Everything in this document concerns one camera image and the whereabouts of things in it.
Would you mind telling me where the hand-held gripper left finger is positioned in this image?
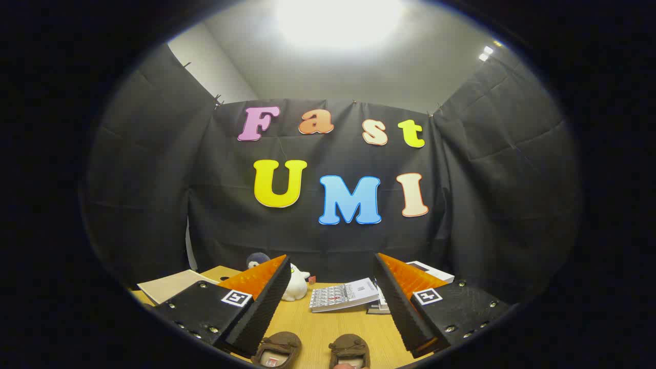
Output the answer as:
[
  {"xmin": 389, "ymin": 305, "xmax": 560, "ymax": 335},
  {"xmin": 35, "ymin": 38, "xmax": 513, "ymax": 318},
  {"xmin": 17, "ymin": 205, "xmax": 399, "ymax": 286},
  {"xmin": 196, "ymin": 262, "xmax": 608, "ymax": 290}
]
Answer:
[{"xmin": 152, "ymin": 255, "xmax": 292, "ymax": 358}]

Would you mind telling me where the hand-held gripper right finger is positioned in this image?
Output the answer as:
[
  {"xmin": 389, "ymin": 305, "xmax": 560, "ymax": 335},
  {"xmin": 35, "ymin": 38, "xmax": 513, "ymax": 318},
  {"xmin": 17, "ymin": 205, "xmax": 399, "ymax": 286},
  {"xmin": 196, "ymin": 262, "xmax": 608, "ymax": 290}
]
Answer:
[{"xmin": 374, "ymin": 253, "xmax": 513, "ymax": 359}]

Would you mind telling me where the brown fuzzy slipper shoe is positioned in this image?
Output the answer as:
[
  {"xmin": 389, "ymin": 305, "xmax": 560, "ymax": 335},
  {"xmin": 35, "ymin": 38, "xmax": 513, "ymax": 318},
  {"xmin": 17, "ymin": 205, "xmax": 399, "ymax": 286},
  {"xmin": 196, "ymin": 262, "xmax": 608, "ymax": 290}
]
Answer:
[
  {"xmin": 329, "ymin": 334, "xmax": 371, "ymax": 369},
  {"xmin": 251, "ymin": 332, "xmax": 302, "ymax": 368}
]

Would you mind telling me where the beige fabric storage box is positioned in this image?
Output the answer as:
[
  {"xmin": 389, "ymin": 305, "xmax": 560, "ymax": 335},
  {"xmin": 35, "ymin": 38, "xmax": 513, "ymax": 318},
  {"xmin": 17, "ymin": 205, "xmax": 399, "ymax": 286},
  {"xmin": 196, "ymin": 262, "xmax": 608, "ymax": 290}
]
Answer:
[{"xmin": 137, "ymin": 270, "xmax": 220, "ymax": 305}]

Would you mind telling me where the white duck plush toy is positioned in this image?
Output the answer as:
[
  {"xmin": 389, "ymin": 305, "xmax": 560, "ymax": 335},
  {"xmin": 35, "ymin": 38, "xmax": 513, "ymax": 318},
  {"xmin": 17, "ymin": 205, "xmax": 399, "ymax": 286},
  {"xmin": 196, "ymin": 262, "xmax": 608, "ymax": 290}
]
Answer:
[{"xmin": 281, "ymin": 264, "xmax": 316, "ymax": 302}]

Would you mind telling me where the grey penguin plush toy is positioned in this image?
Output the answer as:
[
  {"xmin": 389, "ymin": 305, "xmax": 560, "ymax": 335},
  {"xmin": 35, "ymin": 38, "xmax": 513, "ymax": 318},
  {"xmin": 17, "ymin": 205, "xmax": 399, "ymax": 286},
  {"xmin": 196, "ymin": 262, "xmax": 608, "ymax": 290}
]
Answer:
[{"xmin": 246, "ymin": 252, "xmax": 272, "ymax": 271}]

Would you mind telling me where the white book with dark picture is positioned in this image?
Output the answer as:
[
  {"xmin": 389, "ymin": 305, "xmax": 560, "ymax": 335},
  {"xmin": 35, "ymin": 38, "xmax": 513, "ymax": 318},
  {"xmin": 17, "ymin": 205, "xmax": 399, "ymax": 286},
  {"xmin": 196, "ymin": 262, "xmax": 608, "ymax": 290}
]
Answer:
[{"xmin": 407, "ymin": 260, "xmax": 455, "ymax": 284}]

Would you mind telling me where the patterned cover book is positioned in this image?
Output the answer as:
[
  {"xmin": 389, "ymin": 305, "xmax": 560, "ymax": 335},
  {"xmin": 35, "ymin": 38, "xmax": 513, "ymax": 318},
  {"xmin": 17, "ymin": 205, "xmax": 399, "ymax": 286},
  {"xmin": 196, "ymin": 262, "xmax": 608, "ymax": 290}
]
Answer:
[{"xmin": 309, "ymin": 277, "xmax": 381, "ymax": 313}]

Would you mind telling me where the bright ceiling light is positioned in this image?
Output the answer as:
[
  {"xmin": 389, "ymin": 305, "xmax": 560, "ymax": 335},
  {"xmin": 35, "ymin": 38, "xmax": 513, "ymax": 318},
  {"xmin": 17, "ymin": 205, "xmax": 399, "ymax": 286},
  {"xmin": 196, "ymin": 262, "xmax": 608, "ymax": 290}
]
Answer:
[{"xmin": 277, "ymin": 0, "xmax": 405, "ymax": 50}]

